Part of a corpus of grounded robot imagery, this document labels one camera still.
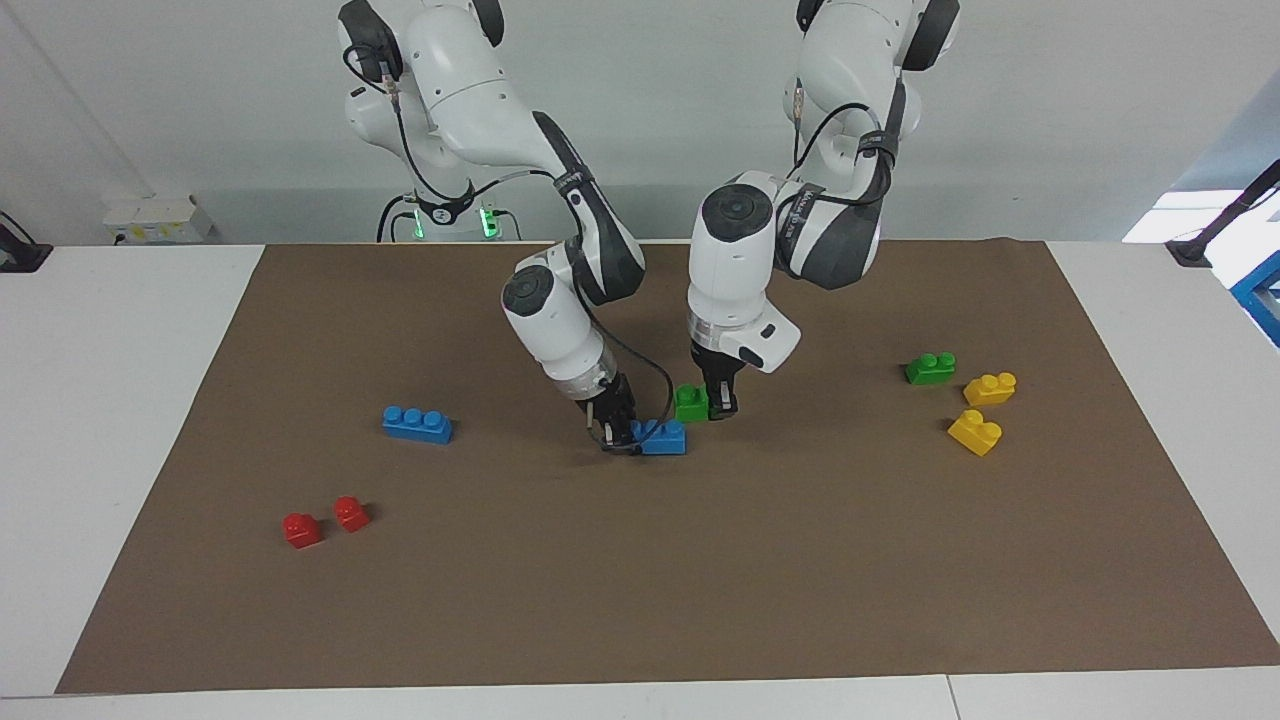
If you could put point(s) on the brown paper table mat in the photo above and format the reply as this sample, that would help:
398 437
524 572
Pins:
640 580

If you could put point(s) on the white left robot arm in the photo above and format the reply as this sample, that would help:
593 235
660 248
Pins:
850 60

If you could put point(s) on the red single-stud toy brick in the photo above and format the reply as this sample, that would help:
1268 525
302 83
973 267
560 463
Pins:
301 531
350 515

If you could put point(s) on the blue three-stud toy brick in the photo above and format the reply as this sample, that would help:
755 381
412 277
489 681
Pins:
415 427
662 440

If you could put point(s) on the white socket box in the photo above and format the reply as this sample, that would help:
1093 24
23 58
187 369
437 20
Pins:
155 220

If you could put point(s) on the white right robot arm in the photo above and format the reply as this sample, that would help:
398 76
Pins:
470 90

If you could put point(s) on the blue frame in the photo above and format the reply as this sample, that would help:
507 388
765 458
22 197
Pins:
1262 295

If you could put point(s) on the yellow two-stud toy brick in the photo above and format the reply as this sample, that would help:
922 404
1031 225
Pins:
973 433
990 390

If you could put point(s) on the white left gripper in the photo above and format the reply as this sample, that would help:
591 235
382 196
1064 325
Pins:
745 345

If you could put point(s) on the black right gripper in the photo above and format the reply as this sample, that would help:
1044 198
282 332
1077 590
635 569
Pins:
612 400

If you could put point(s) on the black stand with pole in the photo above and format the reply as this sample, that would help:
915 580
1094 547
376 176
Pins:
1195 250

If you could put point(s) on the green two-stud toy brick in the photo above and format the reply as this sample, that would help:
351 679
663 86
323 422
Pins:
690 405
928 370

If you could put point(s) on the black table clamp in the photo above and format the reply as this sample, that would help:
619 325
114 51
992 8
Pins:
20 255

